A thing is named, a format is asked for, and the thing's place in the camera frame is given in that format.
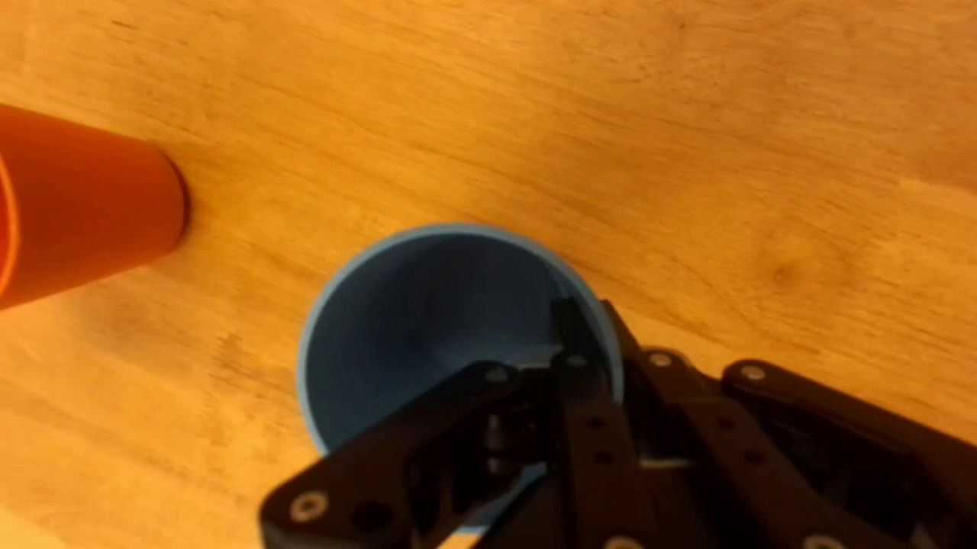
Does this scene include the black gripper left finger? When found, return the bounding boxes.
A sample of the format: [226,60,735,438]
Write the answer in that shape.
[256,296,666,549]

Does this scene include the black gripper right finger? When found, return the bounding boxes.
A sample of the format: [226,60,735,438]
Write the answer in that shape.
[599,300,977,549]

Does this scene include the blue plastic cup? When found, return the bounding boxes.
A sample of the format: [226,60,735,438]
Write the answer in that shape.
[296,223,627,542]

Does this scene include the orange plastic cup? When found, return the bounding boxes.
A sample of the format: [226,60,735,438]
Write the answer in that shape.
[0,102,195,315]

